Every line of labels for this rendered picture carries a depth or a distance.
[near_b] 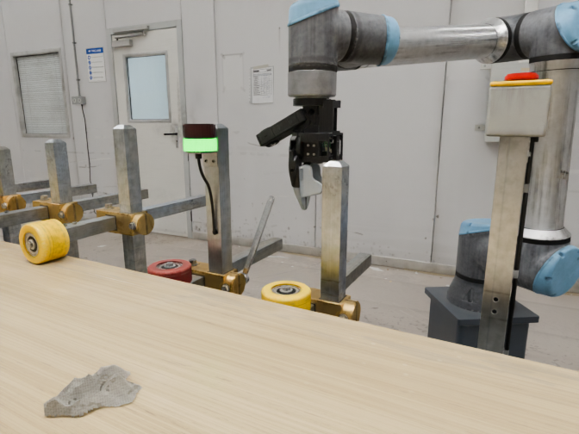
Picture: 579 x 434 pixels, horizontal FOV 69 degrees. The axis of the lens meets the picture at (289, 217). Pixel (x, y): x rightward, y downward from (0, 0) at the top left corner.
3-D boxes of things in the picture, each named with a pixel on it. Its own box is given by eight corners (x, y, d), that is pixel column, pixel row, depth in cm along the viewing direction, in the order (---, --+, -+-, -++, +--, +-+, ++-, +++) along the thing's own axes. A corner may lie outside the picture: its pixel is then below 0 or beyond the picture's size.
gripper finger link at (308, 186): (320, 214, 79) (320, 165, 77) (291, 212, 81) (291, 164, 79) (326, 212, 81) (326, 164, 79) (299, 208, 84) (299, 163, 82)
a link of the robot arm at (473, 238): (477, 262, 145) (482, 212, 141) (523, 277, 130) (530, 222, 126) (445, 268, 139) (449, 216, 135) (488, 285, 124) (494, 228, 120)
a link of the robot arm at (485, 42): (505, 21, 121) (298, 27, 95) (547, 10, 110) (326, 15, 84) (504, 63, 124) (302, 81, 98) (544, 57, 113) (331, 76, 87)
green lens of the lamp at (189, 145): (198, 149, 81) (197, 137, 81) (223, 150, 78) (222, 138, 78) (176, 151, 76) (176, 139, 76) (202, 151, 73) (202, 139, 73)
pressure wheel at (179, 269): (171, 306, 87) (168, 254, 84) (202, 315, 83) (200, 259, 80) (142, 323, 80) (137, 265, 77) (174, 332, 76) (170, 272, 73)
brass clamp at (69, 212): (54, 215, 115) (52, 197, 114) (86, 220, 109) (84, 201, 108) (32, 220, 110) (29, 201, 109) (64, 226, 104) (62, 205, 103)
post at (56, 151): (77, 313, 117) (57, 139, 106) (86, 316, 115) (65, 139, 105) (65, 319, 114) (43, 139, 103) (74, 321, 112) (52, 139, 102)
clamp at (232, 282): (196, 282, 94) (195, 260, 93) (245, 293, 88) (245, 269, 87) (178, 290, 89) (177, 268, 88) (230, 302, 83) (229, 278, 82)
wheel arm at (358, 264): (358, 266, 106) (358, 251, 105) (371, 269, 104) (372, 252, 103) (270, 344, 68) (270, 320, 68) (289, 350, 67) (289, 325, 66)
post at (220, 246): (221, 344, 93) (214, 123, 83) (235, 348, 91) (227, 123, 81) (212, 352, 90) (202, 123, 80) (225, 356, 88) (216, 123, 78)
